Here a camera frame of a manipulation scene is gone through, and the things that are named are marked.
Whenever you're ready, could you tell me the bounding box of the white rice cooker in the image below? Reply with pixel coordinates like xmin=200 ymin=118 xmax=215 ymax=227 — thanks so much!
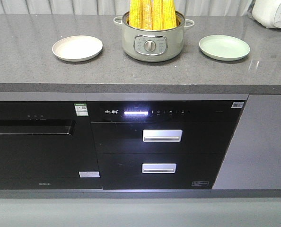
xmin=252 ymin=0 xmax=281 ymax=29

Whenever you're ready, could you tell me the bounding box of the black two-drawer disinfection cabinet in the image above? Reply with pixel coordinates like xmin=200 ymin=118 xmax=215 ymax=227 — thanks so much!
xmin=88 ymin=100 xmax=243 ymax=190

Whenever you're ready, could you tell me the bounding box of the cream white plate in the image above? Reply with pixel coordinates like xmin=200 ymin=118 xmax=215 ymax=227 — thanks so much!
xmin=52 ymin=35 xmax=103 ymax=62

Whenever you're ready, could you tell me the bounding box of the yellow corn cob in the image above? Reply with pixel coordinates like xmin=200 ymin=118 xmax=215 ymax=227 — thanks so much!
xmin=129 ymin=0 xmax=142 ymax=29
xmin=162 ymin=0 xmax=177 ymax=30
xmin=152 ymin=0 xmax=164 ymax=31
xmin=141 ymin=0 xmax=153 ymax=30

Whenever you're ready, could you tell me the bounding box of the light green plate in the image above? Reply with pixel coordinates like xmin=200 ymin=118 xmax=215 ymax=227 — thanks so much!
xmin=199 ymin=35 xmax=251 ymax=61

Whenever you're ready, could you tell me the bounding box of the green electric cooking pot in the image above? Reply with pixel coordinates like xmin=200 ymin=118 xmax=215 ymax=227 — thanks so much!
xmin=113 ymin=12 xmax=195 ymax=62

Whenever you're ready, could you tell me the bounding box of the black built-in dishwasher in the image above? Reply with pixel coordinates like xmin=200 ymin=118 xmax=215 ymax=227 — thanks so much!
xmin=0 ymin=101 xmax=102 ymax=190

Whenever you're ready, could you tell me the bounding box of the white cabinet door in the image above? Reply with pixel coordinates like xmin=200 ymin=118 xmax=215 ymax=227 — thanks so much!
xmin=213 ymin=95 xmax=281 ymax=190

